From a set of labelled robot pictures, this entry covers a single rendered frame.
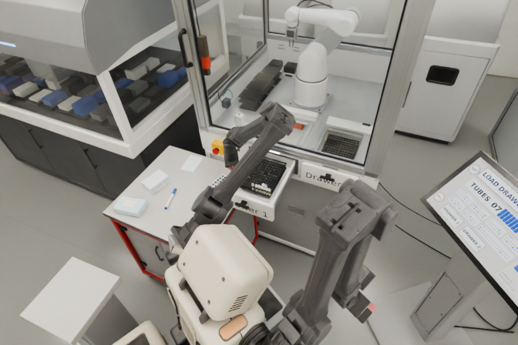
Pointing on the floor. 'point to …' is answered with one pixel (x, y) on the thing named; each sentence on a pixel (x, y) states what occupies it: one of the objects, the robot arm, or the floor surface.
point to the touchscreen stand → (431, 307)
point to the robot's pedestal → (82, 306)
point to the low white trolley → (192, 187)
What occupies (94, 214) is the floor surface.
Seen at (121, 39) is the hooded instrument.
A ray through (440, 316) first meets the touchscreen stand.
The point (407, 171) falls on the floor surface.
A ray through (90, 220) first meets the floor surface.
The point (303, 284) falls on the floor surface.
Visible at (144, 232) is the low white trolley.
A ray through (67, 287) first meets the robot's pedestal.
